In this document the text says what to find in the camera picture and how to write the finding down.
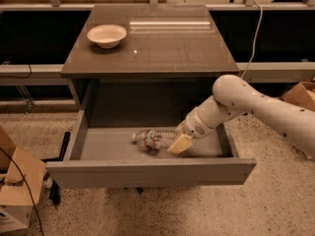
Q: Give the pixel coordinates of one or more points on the cardboard box right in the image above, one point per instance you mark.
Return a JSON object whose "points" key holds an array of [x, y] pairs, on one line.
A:
{"points": [[302, 94]]}

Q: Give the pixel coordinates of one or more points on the cardboard box left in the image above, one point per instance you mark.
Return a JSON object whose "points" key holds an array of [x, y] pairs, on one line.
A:
{"points": [[21, 181]]}

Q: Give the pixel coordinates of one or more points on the grey cabinet with glossy top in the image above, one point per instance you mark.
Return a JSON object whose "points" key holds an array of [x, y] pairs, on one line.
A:
{"points": [[167, 43]]}

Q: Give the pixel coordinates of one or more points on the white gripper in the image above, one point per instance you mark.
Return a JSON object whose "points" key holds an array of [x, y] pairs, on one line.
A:
{"points": [[193, 126]]}

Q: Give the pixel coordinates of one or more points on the open grey top drawer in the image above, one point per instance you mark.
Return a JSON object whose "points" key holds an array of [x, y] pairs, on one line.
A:
{"points": [[101, 154]]}

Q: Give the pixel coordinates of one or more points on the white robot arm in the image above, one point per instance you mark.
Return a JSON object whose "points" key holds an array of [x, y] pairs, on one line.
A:
{"points": [[233, 96]]}

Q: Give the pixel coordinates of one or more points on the black table leg foot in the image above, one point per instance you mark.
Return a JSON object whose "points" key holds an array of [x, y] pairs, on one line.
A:
{"points": [[54, 165]]}

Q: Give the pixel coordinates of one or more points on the clear plastic water bottle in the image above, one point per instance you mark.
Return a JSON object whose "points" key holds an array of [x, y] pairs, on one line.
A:
{"points": [[154, 139]]}

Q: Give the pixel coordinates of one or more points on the white paper bowl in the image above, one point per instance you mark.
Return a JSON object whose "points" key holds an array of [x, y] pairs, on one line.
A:
{"points": [[107, 36]]}

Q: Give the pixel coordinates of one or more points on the cardboard box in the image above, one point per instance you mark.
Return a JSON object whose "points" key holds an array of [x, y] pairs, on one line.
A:
{"points": [[21, 181], [302, 94]]}

